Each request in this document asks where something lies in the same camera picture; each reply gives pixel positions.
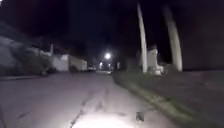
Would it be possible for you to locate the pale small building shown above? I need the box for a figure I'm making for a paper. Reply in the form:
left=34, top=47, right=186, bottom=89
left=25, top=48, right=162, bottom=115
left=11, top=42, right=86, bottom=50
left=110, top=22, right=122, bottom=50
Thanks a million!
left=146, top=44, right=165, bottom=76

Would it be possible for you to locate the grey concrete road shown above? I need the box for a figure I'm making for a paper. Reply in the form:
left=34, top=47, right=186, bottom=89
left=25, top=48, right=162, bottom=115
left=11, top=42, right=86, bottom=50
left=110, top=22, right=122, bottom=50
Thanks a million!
left=0, top=71, right=181, bottom=128

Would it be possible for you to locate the grass verge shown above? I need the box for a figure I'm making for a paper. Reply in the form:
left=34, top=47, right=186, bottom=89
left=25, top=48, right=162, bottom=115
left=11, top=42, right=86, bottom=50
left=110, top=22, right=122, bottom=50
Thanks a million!
left=112, top=68, right=224, bottom=128

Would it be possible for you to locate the pale low wall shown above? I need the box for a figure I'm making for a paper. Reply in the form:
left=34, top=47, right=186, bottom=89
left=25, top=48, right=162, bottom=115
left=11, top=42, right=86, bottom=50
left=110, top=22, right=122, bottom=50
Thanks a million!
left=51, top=53, right=88, bottom=73

